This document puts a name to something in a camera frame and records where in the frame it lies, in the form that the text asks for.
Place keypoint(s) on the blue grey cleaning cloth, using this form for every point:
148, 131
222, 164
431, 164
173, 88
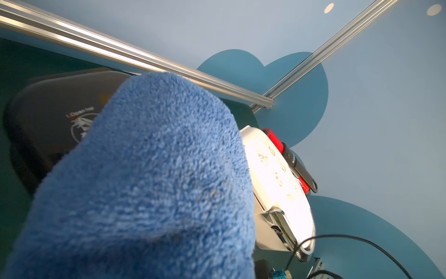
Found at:
159, 189

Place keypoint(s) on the red coffee machine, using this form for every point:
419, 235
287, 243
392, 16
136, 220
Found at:
304, 178

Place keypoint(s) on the white coffee machine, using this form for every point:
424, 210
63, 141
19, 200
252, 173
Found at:
282, 214

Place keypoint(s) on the black coffee machine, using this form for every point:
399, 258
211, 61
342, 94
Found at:
51, 115

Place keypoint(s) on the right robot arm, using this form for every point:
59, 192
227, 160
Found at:
263, 270

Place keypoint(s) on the right aluminium frame post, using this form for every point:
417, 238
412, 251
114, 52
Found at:
359, 23

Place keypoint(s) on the horizontal aluminium frame bar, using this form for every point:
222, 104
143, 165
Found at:
25, 19

